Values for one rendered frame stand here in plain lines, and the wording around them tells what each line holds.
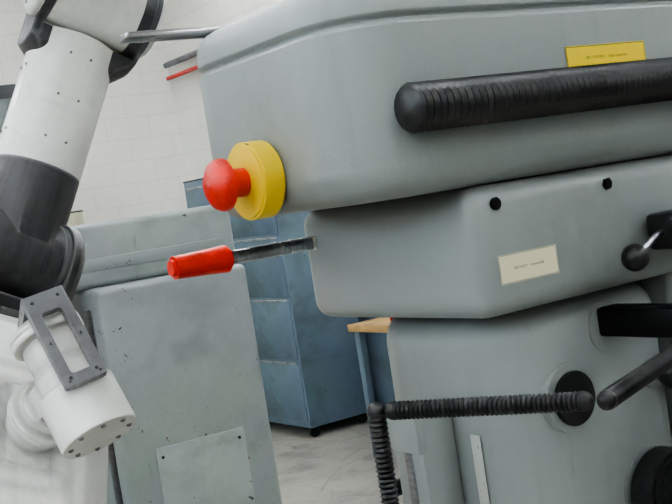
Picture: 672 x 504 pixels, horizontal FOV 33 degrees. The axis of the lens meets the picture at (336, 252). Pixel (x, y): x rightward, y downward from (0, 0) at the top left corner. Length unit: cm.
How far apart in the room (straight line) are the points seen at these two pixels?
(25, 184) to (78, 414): 31
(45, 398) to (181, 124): 993
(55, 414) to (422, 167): 36
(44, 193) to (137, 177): 954
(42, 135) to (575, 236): 55
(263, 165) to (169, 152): 1002
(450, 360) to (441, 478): 10
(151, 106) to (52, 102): 967
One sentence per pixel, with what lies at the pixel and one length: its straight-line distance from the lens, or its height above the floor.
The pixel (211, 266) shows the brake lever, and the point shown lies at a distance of 96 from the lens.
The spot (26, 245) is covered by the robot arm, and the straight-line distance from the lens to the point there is 117.
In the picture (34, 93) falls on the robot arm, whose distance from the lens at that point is 121.
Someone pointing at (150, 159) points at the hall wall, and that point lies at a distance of 1079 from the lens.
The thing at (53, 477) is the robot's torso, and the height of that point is 154.
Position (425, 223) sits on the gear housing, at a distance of 89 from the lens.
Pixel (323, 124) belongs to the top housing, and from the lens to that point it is 82.
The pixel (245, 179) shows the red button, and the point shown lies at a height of 176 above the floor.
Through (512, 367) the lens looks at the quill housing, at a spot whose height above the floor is 158.
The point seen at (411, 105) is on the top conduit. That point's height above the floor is 179.
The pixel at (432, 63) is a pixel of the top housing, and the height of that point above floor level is 182.
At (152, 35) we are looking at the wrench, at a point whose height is 189.
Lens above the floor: 174
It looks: 3 degrees down
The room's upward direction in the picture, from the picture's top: 9 degrees counter-clockwise
